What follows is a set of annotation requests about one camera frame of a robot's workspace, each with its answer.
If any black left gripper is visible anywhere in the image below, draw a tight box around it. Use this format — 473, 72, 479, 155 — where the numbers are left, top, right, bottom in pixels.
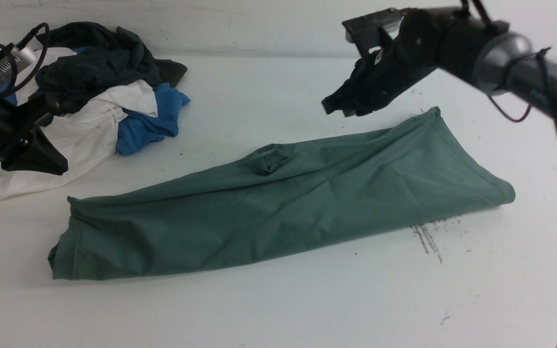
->
0, 96, 69, 175

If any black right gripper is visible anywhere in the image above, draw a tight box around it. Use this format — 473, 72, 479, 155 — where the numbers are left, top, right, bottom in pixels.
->
322, 7, 511, 117

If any green long sleeve shirt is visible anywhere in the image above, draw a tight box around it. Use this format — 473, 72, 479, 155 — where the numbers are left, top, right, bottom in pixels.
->
48, 107, 515, 280

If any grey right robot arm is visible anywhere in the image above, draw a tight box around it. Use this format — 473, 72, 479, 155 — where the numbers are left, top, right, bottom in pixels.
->
322, 0, 557, 121

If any white shirt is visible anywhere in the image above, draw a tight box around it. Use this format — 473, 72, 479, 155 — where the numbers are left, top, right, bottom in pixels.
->
0, 47, 159, 207

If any blue shirt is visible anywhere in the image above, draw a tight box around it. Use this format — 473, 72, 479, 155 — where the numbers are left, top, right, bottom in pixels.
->
11, 48, 190, 156

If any dark grey shirt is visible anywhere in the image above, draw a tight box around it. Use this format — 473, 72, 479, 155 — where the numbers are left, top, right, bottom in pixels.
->
29, 22, 188, 114

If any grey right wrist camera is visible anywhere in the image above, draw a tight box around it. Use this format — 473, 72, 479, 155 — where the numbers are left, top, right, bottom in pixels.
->
342, 7, 412, 58

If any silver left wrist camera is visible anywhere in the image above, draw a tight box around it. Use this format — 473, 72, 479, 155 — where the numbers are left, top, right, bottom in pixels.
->
0, 44, 37, 92

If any black left camera cable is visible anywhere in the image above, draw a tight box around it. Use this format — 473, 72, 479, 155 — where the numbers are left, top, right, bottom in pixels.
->
0, 22, 51, 102

